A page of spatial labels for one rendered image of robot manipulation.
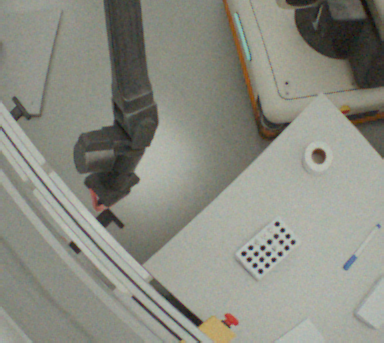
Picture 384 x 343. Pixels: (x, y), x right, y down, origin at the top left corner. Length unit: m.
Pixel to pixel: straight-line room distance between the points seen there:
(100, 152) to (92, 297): 0.95
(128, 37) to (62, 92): 1.36
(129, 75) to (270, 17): 1.14
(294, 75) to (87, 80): 0.76
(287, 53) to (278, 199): 0.75
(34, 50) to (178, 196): 0.79
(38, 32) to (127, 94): 1.43
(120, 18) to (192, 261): 0.63
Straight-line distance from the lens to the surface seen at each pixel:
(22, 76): 2.42
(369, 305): 1.45
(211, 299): 1.44
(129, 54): 1.06
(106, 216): 1.32
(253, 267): 1.41
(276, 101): 2.05
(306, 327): 1.44
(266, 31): 2.14
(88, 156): 1.14
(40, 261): 0.21
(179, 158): 2.27
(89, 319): 0.21
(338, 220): 1.49
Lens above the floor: 2.20
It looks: 75 degrees down
